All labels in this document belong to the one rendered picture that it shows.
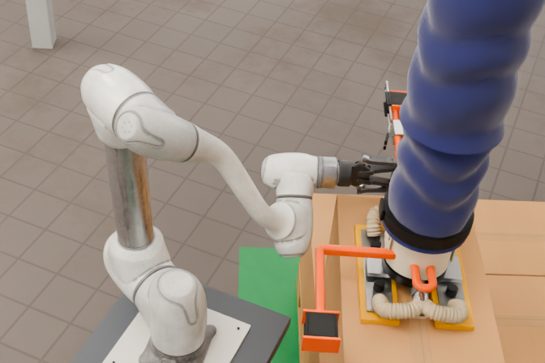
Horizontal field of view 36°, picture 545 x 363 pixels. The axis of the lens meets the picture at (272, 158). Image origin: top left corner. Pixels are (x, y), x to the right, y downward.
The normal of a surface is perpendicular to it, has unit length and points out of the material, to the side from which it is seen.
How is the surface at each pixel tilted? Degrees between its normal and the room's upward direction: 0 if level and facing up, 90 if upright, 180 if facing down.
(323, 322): 1
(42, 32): 90
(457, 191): 69
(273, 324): 0
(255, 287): 0
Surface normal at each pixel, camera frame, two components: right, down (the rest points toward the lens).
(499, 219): 0.06, -0.77
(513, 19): 0.13, 0.75
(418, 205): -0.43, 0.31
